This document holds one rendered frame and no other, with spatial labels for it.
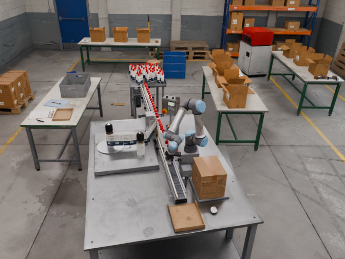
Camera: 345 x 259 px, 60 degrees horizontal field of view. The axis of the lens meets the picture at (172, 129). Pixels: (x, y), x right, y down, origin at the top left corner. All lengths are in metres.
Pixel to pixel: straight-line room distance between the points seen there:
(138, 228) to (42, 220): 1.75
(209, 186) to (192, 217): 0.31
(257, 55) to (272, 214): 5.24
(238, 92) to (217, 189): 2.18
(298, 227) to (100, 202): 2.39
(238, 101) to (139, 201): 2.54
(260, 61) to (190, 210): 6.35
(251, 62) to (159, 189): 6.05
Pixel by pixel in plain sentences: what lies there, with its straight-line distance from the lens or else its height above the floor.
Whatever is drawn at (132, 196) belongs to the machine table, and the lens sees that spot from 2.92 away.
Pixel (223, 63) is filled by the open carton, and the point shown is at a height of 1.12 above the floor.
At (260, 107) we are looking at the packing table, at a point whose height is 0.78.
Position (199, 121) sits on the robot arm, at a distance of 3.01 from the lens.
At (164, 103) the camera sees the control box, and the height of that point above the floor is 1.42.
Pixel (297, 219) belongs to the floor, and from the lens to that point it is 4.18.
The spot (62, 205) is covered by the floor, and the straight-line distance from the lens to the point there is 4.21.
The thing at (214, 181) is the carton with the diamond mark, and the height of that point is 1.05.
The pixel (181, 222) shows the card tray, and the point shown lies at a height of 0.83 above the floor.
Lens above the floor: 2.77
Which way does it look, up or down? 29 degrees down
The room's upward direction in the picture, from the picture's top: 1 degrees clockwise
